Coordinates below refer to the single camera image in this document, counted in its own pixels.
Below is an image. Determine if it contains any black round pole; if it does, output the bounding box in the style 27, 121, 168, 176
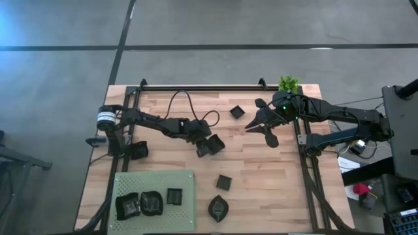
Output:
395, 78, 418, 100

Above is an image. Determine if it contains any small green potted plant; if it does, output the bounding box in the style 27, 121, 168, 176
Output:
278, 74, 301, 94

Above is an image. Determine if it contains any small black square plate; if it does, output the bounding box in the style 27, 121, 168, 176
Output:
216, 174, 233, 191
229, 104, 246, 120
167, 188, 183, 206

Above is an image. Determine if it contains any black metal stand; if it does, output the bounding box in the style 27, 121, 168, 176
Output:
0, 129, 54, 235

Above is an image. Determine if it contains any dark grey case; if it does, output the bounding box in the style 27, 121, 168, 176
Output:
380, 172, 418, 213

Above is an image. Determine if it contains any black aluminium rig frame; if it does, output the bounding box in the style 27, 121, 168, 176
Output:
74, 78, 355, 234

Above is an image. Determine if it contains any dark grey cloth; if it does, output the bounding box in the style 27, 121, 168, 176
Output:
358, 194, 378, 211

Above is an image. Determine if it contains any green perforated metal shelf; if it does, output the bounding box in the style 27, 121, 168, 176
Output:
106, 168, 197, 235

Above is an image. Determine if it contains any black board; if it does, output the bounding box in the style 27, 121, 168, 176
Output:
341, 156, 396, 187

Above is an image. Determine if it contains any red cloth object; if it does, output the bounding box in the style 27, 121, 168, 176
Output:
352, 182, 372, 196

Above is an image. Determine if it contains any small black device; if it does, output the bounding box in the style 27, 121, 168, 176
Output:
396, 186, 415, 204

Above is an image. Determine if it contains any small silver power adapter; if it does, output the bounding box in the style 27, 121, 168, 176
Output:
347, 138, 368, 156

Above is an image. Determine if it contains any black table clamp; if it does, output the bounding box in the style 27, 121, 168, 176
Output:
85, 136, 108, 148

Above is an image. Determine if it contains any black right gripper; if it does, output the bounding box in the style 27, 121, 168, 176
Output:
244, 97, 288, 149

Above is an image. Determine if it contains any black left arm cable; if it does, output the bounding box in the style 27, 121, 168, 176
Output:
163, 89, 221, 128

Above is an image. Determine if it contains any white paper sheet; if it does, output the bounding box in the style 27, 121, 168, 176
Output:
337, 155, 361, 174

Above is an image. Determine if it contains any grey metal cabinet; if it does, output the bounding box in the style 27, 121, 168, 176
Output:
381, 84, 418, 182

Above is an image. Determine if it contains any compartment parts organizer box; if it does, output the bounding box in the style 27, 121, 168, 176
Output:
382, 208, 418, 235

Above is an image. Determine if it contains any black leaf-shaped plate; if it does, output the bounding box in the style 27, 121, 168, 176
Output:
140, 191, 164, 217
208, 195, 230, 223

